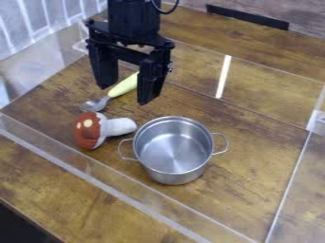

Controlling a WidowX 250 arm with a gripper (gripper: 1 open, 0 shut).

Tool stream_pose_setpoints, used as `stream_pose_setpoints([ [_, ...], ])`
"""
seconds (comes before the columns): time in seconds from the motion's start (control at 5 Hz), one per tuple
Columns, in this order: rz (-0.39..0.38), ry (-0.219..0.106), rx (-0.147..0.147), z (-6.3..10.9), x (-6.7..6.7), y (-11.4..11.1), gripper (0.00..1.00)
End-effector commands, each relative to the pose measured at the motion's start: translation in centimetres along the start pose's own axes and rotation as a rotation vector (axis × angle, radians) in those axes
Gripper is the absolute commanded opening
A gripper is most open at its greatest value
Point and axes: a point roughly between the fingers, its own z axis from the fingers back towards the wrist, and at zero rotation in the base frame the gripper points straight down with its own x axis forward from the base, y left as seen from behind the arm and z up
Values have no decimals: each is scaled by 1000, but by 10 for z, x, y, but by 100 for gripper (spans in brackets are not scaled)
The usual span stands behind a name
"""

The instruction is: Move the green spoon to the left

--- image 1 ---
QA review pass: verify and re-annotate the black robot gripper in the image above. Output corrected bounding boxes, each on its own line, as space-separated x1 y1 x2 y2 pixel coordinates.
86 0 175 105

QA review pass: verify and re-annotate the green handled metal spoon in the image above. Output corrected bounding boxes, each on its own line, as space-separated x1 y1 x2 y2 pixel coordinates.
81 73 138 112

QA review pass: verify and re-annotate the plush brown white mushroom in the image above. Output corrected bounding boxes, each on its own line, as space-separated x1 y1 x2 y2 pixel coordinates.
74 112 138 150

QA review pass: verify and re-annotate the black strip on table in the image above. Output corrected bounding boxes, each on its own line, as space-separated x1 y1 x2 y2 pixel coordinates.
206 4 289 30

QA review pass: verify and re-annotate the stainless steel pot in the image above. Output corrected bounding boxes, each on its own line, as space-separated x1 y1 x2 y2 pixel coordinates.
118 116 230 185

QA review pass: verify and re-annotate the clear acrylic front barrier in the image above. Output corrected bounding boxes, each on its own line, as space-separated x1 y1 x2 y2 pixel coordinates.
0 112 258 243

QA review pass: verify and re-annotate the clear acrylic barrier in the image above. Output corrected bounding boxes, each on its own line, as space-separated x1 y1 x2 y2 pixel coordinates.
265 85 325 243
0 112 258 243

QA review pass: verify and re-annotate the clear acrylic right barrier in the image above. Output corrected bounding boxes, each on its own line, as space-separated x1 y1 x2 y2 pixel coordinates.
265 85 325 243

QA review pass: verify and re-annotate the clear acrylic bracket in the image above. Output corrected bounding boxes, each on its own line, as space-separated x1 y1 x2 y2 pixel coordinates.
73 22 89 55

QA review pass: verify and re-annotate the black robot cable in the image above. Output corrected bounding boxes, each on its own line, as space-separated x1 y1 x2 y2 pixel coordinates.
150 0 181 15

